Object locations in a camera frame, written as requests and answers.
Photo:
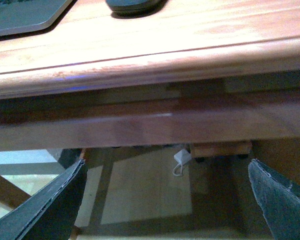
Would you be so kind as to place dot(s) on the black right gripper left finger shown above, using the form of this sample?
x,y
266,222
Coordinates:
x,y
50,214

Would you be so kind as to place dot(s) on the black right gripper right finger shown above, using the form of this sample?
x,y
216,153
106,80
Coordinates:
x,y
279,199

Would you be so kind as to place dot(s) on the dark grey Logi mouse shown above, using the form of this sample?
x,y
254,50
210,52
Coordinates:
x,y
132,7

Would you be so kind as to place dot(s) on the white power adapter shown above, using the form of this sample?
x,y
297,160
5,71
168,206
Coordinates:
x,y
182,158

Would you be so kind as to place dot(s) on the wooden pull-out keyboard tray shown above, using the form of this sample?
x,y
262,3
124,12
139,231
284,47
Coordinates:
x,y
204,120

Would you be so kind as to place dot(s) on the wooden desk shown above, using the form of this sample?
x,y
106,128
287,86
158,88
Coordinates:
x,y
187,49

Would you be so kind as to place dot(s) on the silver open laptop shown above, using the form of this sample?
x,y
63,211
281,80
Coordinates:
x,y
24,16

